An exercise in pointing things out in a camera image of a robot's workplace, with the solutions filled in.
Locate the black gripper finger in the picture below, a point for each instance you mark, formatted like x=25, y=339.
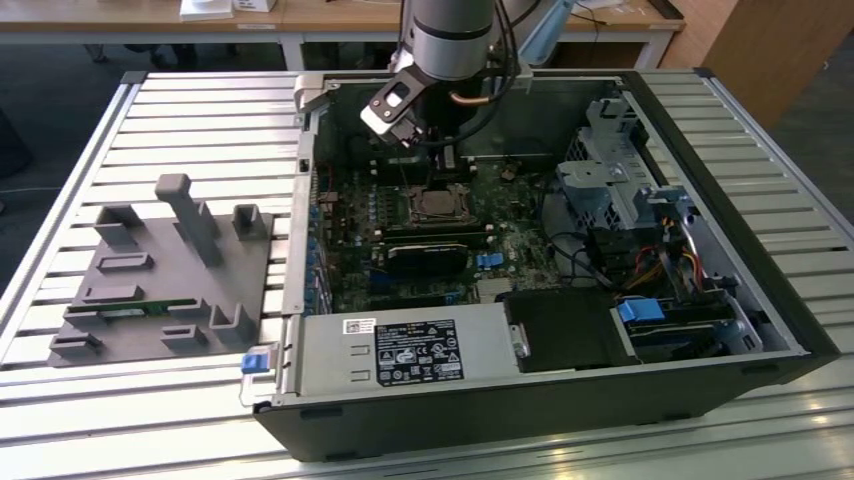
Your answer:
x=440, y=165

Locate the silver CPU plate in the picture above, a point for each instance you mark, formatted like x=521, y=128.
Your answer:
x=440, y=202

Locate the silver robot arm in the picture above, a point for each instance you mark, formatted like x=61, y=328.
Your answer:
x=449, y=40

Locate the black RAM slot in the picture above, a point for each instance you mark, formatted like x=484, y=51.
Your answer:
x=433, y=232
x=433, y=237
x=433, y=228

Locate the black plastic bay cover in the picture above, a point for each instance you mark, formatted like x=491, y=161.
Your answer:
x=567, y=330

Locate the round coin battery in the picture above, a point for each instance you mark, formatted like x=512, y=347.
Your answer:
x=508, y=171

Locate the black graphics card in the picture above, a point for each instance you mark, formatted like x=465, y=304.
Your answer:
x=427, y=260

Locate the green motherboard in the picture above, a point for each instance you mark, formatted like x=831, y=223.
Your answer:
x=527, y=240

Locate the blue board connector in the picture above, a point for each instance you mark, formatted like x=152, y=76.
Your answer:
x=488, y=261

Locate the grey metal drive cage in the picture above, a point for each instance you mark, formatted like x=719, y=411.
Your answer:
x=593, y=190

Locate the silver chipset heatsink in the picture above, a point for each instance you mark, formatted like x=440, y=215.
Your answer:
x=496, y=290

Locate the white box with label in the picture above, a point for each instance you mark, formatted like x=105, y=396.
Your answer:
x=256, y=5

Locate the plain white box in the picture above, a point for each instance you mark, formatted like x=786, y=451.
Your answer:
x=207, y=12

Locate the hard disk in blue carrier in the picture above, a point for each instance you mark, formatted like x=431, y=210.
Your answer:
x=640, y=310

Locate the silver power supply unit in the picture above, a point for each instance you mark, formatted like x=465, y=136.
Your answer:
x=327, y=360

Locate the grey parts rack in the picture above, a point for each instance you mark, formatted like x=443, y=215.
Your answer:
x=166, y=280

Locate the blue plastic case latch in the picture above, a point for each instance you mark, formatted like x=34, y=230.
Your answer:
x=255, y=364

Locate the wooden cabinet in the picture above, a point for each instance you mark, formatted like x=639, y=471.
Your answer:
x=767, y=50

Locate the green RAM stick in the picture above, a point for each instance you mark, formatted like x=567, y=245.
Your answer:
x=156, y=306

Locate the black PC case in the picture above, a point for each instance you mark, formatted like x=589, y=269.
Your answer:
x=467, y=425

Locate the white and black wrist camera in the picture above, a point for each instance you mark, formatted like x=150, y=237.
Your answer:
x=389, y=102

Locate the wooden desk with white frame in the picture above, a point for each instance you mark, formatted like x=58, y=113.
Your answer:
x=100, y=22

